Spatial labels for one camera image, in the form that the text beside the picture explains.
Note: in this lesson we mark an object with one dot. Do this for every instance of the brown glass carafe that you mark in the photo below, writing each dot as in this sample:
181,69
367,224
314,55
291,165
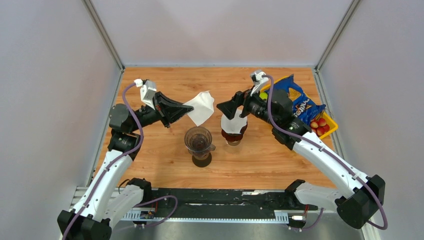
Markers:
201,163

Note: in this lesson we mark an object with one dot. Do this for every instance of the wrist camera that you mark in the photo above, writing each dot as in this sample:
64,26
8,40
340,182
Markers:
259,81
147,90

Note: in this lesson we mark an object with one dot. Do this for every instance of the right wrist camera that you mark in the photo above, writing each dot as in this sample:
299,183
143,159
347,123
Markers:
259,81

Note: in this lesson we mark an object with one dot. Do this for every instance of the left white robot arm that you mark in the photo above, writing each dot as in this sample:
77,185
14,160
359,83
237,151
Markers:
96,214

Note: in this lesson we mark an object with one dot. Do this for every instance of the amber coffee dripper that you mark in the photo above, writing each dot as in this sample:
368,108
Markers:
234,136

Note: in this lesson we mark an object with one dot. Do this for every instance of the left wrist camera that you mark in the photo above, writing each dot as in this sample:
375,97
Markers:
147,90

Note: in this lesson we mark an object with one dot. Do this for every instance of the yellow plastic tray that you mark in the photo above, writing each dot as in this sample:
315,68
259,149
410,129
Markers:
330,121

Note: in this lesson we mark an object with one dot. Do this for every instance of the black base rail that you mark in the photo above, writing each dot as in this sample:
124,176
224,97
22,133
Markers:
220,205

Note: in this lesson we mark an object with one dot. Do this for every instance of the red strawberries cluster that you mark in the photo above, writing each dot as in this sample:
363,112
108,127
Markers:
320,126

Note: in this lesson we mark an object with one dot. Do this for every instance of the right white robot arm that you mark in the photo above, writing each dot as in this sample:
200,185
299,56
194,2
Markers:
357,199

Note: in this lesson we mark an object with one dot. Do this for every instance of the grey smoky coffee dripper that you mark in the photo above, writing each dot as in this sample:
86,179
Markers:
199,142

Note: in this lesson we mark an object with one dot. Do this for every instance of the green lime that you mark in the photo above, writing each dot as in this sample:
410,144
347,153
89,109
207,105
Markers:
263,96

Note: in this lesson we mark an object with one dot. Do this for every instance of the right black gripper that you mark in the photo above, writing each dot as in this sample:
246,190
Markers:
228,108

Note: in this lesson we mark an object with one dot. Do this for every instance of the blue chips bag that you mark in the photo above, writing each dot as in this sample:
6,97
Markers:
303,106

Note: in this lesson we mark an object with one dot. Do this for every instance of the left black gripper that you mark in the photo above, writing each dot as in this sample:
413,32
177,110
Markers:
174,110

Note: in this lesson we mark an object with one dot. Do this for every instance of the clear glass server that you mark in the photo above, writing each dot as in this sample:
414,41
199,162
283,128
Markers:
233,142

